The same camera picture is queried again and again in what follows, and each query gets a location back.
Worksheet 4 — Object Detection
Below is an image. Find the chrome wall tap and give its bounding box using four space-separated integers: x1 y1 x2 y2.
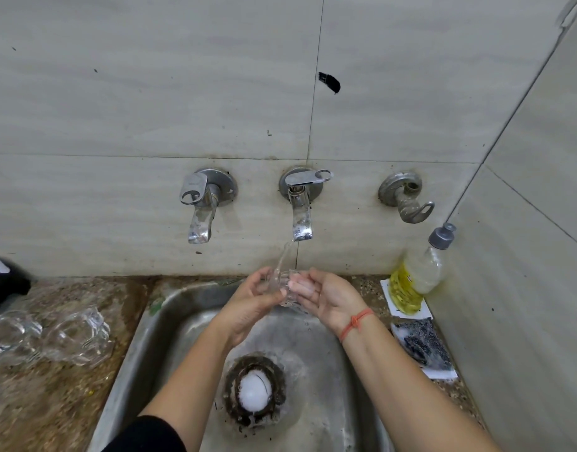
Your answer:
278 166 334 242
179 168 239 245

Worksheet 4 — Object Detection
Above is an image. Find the dark speckled sponge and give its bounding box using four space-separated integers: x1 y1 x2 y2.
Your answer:
393 318 454 372

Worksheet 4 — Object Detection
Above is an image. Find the person's right hand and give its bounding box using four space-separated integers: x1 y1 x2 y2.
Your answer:
287 267 374 343

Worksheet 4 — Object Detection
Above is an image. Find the black tape piece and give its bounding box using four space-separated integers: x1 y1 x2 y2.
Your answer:
318 72 342 95

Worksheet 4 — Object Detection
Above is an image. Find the grey wall valve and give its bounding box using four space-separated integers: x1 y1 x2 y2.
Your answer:
378 171 436 225

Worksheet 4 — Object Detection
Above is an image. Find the orange wrist thread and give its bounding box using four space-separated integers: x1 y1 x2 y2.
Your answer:
339 308 376 343

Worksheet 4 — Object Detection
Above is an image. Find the person's left hand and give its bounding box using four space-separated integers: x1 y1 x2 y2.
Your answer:
214 267 289 350

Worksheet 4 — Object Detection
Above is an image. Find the stainless steel sink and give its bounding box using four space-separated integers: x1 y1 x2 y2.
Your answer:
88 277 395 452

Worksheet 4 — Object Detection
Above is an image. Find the black dish rack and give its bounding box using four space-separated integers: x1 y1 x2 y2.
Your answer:
0 254 33 321

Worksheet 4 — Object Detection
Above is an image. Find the person's right forearm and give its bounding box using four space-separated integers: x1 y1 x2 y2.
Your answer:
340 317 501 452

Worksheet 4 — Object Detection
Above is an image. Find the metal sink drain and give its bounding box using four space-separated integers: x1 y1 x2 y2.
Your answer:
222 355 288 427

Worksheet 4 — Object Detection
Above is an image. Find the person's left forearm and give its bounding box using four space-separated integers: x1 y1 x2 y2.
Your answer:
138 333 237 452

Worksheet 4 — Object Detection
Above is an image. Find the yellow dish soap bottle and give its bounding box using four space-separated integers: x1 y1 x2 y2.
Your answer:
389 222 458 317

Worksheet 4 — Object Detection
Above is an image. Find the clear glass cup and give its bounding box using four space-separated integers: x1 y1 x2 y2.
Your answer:
42 305 112 368
259 266 313 314
0 310 43 368

